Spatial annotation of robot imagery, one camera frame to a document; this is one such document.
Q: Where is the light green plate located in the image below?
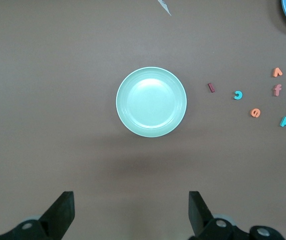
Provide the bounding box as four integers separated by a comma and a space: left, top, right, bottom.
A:
115, 66, 188, 138

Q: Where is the small white paper scrap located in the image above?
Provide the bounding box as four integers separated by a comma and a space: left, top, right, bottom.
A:
157, 0, 173, 17

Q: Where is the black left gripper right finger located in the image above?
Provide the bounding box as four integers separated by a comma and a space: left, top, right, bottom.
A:
188, 191, 283, 240

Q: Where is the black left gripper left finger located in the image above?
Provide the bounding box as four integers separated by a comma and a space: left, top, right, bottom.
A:
0, 191, 75, 240

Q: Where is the brown table cover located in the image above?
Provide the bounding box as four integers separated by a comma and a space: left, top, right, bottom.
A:
0, 0, 286, 240

